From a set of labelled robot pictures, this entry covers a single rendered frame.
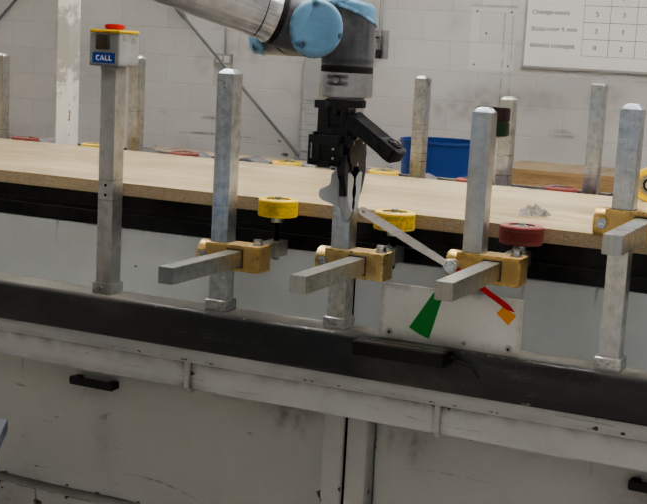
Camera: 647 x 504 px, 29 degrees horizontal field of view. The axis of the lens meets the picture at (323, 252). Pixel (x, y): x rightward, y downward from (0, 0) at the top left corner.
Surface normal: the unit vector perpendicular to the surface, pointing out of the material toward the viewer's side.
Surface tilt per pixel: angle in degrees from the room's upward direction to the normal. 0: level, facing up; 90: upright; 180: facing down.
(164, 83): 90
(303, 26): 91
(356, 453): 90
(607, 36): 90
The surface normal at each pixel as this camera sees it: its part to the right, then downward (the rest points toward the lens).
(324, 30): 0.40, 0.18
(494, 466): -0.42, 0.12
